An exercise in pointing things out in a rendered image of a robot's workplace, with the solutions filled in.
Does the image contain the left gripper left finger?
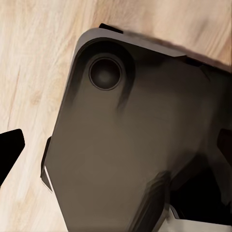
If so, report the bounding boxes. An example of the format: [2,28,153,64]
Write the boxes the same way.
[0,129,25,187]

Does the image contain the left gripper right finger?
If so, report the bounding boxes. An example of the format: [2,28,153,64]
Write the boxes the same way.
[217,128,232,167]

